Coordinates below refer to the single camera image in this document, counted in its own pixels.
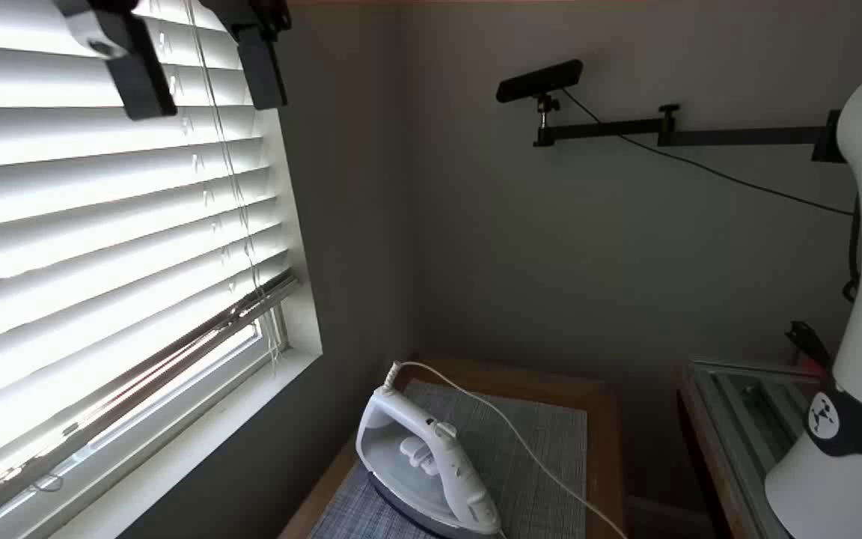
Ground white pressing iron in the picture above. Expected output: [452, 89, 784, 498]
[353, 359, 506, 539]

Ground white window blinds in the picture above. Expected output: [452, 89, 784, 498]
[0, 0, 304, 516]

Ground grey woven mat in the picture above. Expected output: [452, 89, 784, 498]
[308, 377, 593, 539]

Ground wooden side table with glass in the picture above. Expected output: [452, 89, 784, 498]
[672, 356, 837, 539]

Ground red and black clamp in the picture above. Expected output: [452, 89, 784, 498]
[784, 317, 837, 383]

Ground black wall-mounted camera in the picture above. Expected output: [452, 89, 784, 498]
[494, 58, 585, 107]

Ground white window frame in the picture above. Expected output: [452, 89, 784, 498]
[0, 282, 329, 539]

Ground white iron cord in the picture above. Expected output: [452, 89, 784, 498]
[379, 356, 632, 539]

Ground thin black camera cable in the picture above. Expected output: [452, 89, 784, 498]
[555, 88, 858, 222]

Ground black camera boom mount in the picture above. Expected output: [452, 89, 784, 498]
[528, 94, 849, 167]

